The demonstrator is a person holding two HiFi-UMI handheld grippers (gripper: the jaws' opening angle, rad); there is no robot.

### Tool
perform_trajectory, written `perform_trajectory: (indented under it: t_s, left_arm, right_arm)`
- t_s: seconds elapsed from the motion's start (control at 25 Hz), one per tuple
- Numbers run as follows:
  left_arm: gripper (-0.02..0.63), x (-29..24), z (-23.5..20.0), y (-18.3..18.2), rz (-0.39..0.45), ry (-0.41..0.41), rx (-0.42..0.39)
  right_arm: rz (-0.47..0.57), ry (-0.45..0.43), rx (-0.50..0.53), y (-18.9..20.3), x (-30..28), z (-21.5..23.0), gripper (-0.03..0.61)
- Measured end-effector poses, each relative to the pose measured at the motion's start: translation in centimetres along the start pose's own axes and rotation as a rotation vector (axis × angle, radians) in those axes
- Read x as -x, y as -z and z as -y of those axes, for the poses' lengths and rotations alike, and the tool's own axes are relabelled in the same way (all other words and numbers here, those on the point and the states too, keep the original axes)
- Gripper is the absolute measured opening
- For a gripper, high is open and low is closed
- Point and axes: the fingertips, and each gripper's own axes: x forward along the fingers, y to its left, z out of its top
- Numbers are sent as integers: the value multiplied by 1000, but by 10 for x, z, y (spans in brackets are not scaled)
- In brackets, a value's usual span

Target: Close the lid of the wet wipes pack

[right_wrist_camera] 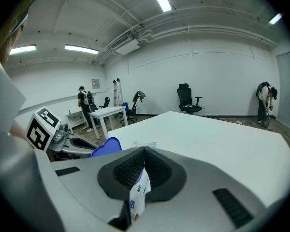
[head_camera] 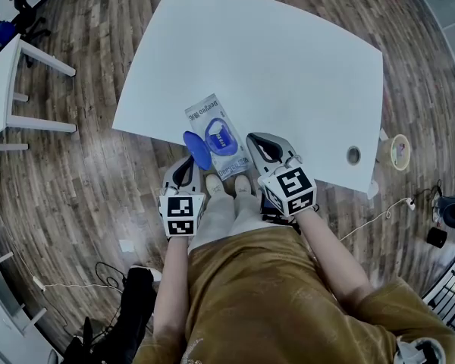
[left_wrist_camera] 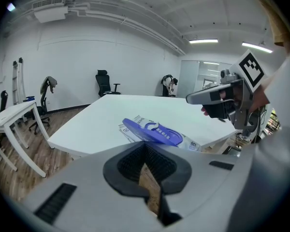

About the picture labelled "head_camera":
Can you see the black metal rack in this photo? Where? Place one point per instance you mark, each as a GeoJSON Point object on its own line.
{"type": "Point", "coordinates": [449, 290]}

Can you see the person's beige shoe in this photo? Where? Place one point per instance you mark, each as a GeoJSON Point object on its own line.
{"type": "Point", "coordinates": [214, 184]}
{"type": "Point", "coordinates": [242, 185]}

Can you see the person's left beige shoe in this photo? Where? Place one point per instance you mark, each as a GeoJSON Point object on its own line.
{"type": "Point", "coordinates": [214, 184]}

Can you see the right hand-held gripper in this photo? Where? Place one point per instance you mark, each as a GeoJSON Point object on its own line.
{"type": "Point", "coordinates": [292, 188]}

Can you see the black cylinder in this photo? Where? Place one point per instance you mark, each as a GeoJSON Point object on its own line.
{"type": "Point", "coordinates": [437, 237]}

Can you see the black screen device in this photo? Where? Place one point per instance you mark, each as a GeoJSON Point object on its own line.
{"type": "Point", "coordinates": [267, 209]}

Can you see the person's left forearm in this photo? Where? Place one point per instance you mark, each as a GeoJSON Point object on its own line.
{"type": "Point", "coordinates": [172, 286]}

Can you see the white power strip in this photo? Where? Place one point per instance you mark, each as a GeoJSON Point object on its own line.
{"type": "Point", "coordinates": [409, 203]}
{"type": "Point", "coordinates": [39, 283]}

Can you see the person's right forearm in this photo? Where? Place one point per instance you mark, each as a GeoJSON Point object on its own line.
{"type": "Point", "coordinates": [335, 256]}

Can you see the person's right beige shoe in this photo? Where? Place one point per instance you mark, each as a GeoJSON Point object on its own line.
{"type": "Point", "coordinates": [242, 185]}

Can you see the blue round packet lid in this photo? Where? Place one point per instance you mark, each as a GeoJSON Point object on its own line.
{"type": "Point", "coordinates": [197, 148]}

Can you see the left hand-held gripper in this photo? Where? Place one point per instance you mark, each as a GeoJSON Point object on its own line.
{"type": "Point", "coordinates": [180, 214]}

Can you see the white wet wipe pack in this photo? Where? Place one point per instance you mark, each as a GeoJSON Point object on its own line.
{"type": "Point", "coordinates": [204, 108]}

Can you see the person's mustard shirt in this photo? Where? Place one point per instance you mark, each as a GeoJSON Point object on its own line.
{"type": "Point", "coordinates": [273, 298]}

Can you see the black office chair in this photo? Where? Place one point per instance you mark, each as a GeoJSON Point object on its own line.
{"type": "Point", "coordinates": [26, 13]}

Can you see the blue office chair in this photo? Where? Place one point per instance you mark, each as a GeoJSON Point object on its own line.
{"type": "Point", "coordinates": [2, 30]}

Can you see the white paper scrap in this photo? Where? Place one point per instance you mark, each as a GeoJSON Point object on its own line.
{"type": "Point", "coordinates": [126, 245]}

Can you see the person's light trousers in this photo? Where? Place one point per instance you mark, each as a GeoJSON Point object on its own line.
{"type": "Point", "coordinates": [220, 218]}

